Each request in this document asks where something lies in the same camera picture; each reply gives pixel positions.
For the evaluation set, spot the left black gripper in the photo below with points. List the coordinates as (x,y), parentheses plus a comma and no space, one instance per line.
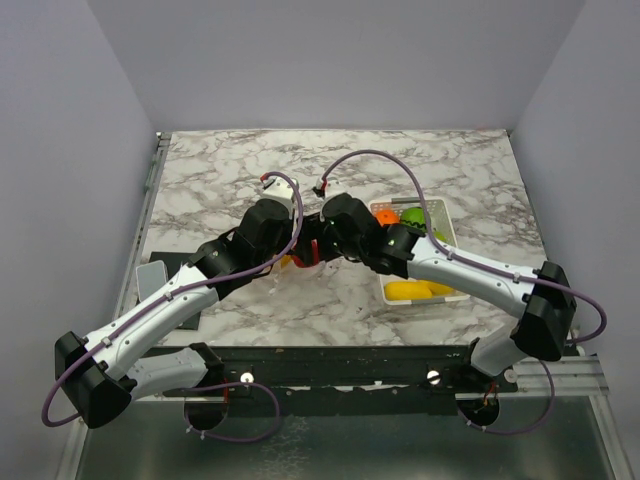
(289,232)

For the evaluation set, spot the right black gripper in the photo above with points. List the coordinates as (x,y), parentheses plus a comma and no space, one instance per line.
(315,226)

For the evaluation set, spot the orange-yellow toy fruit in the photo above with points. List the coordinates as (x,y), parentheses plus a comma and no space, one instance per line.
(285,261)

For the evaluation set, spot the red toy apple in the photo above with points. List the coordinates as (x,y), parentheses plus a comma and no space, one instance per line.
(305,254)

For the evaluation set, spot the clear dotted zip bag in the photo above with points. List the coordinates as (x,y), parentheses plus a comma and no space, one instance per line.
(294,267)

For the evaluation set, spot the white perforated basket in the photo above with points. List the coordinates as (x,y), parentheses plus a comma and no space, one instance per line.
(440,221)

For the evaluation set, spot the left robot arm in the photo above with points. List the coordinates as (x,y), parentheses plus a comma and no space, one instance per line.
(94,370)

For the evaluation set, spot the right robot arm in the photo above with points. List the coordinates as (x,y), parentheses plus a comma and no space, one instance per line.
(539,300)

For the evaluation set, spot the orange toy fruit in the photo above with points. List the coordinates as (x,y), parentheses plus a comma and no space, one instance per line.
(387,217)

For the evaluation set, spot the green striped toy watermelon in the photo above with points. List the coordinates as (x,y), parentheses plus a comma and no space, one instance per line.
(415,217)

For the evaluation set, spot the yellow toy banana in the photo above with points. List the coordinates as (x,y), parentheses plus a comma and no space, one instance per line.
(407,291)

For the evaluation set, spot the yellow toy lemon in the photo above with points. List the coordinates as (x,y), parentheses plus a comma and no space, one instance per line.
(439,289)

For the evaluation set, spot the grey rectangular box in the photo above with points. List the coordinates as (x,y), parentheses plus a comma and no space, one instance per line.
(150,277)

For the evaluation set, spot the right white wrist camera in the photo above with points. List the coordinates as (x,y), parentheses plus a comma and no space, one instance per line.
(328,188)

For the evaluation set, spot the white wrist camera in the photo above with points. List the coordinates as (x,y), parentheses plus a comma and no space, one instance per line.
(278,189)
(328,188)

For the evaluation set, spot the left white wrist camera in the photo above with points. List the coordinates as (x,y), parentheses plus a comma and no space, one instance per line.
(278,189)

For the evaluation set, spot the black metal base rail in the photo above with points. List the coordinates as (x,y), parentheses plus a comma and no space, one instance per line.
(380,380)

